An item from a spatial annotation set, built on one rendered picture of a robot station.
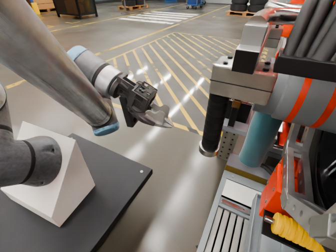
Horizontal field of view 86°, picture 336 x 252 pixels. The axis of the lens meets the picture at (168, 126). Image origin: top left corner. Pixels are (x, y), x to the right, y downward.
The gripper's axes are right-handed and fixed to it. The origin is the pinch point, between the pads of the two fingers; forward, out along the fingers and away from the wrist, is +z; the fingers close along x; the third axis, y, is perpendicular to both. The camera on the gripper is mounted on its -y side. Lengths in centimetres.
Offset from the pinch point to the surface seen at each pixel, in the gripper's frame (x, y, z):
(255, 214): 15, -32, 60
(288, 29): 236, 16, 55
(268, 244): -1, -23, 60
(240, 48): -15.3, 33.3, 2.6
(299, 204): -12.7, 14.4, 32.1
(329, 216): -20.5, 22.7, 27.3
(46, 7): 615, -402, -736
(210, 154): -13.3, 12.9, 11.1
